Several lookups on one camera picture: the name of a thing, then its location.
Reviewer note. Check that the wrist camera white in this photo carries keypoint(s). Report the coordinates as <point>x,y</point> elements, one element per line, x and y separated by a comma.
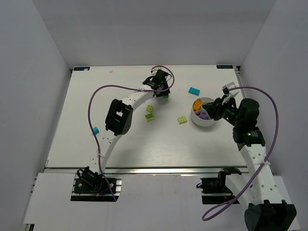
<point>153,70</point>
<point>228,92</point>

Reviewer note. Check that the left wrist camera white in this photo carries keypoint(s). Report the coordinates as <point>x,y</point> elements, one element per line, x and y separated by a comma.
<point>153,70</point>

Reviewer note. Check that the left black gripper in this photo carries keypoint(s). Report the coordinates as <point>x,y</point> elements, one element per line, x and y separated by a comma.
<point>161,89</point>

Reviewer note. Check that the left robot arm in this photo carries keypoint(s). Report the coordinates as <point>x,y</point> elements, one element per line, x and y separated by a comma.
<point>119,117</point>

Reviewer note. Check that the purple lego brick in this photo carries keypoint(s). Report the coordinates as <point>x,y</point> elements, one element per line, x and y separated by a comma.
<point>204,117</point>

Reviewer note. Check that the small cyan lego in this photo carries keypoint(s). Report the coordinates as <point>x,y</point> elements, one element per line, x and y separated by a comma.
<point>96,130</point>

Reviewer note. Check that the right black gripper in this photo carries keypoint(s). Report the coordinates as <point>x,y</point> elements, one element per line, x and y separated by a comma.
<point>215,109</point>

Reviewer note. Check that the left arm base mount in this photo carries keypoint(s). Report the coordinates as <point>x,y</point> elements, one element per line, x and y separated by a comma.
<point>91,186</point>

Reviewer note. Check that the left corner blue label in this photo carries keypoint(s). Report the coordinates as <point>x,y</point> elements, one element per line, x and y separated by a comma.
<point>81,68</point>

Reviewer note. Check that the lime lego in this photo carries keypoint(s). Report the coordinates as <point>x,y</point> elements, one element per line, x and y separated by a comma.
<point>182,120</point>
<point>149,108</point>
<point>149,117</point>

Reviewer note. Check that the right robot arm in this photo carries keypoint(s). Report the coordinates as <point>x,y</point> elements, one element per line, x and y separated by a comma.
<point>266,209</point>

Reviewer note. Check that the white divided round container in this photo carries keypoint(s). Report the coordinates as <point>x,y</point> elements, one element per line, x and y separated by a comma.
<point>194,115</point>

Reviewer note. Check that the right corner blue label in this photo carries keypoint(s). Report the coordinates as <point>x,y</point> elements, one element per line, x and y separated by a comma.
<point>224,66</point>

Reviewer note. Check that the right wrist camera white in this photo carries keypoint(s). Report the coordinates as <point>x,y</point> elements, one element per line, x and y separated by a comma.
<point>228,92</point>

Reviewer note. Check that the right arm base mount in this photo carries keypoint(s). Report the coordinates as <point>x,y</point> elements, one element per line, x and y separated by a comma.
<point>214,190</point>

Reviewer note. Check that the corner blue label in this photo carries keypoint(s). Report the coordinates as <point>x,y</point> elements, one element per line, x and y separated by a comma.
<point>81,68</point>
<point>224,66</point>

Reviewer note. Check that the orange long lego brick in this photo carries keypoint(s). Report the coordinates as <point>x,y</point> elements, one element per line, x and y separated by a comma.
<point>197,105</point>

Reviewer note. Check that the cyan long lego brick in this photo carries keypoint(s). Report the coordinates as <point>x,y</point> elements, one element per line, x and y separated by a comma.
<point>194,91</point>

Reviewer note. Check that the aluminium table rail front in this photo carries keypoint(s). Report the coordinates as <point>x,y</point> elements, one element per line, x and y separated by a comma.
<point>155,171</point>

